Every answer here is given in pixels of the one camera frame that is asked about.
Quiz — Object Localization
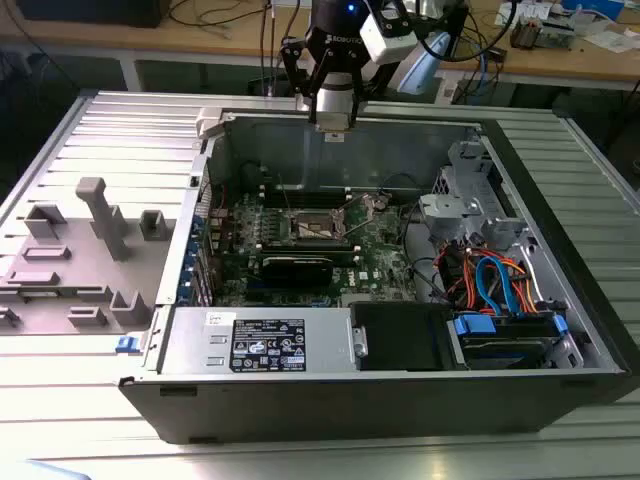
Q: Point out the grey parts rack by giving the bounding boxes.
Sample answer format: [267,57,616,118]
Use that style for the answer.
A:
[0,176,179,337]

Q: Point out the grey case latch handle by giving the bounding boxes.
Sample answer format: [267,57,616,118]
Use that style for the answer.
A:
[194,107,236,140]

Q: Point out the black PC case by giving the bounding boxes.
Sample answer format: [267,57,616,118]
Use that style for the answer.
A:
[118,102,634,446]

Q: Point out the white printed papers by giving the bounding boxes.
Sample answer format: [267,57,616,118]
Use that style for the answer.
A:
[494,0,554,26]

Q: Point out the blue SATA cable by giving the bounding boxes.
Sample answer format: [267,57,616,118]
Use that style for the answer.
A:
[473,254,526,316]

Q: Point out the black rectangular box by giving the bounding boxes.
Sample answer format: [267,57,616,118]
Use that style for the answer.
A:
[438,9,470,61]

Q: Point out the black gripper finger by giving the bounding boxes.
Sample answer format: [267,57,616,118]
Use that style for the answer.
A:
[349,48,401,126]
[278,36,335,126]

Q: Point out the orange wire bundle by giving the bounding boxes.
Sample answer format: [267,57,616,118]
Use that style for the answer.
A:
[433,245,540,315]

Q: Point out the grey circuit board device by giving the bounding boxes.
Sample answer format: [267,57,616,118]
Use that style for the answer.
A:
[538,9,576,51]

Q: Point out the black graphics card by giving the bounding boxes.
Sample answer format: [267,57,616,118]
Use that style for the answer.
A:
[258,253,335,289]

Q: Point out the black RAM slot white clips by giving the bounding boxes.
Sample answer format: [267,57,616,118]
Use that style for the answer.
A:
[263,195,352,204]
[263,184,352,193]
[262,251,362,265]
[259,242,362,254]

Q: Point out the blue card retainer clips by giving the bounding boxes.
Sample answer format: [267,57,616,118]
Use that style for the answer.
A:
[179,212,207,305]

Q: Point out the silver CPU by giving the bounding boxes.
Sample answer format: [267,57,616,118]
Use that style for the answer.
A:
[316,112,357,145]

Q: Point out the CPU socket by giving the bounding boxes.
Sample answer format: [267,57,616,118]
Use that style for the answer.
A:
[287,207,351,242]

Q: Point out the white paper sheets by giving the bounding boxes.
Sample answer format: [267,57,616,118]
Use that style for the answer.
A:
[582,27,640,55]

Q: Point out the wooden desk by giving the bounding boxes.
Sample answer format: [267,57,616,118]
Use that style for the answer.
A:
[0,0,640,96]

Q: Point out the green motherboard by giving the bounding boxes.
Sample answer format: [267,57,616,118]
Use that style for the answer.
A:
[208,187,419,309]

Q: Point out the finned heatsink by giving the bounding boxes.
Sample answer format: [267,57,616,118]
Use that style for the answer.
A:
[509,17,542,51]

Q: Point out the silver drive cage bracket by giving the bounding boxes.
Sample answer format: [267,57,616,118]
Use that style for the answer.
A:
[418,141,532,251]

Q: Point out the black drive bay box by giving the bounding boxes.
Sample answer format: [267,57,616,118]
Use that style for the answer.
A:
[348,301,456,373]

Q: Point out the hard disk blue carrier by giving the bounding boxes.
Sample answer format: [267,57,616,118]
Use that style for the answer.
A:
[446,308,569,371]

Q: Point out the blue network cable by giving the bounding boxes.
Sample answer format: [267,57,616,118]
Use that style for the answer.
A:
[468,29,496,99]

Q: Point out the silver power supply unit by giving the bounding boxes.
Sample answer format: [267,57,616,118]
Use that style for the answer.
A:
[158,305,357,376]

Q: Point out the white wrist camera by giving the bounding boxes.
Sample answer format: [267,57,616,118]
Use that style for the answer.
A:
[358,10,418,67]

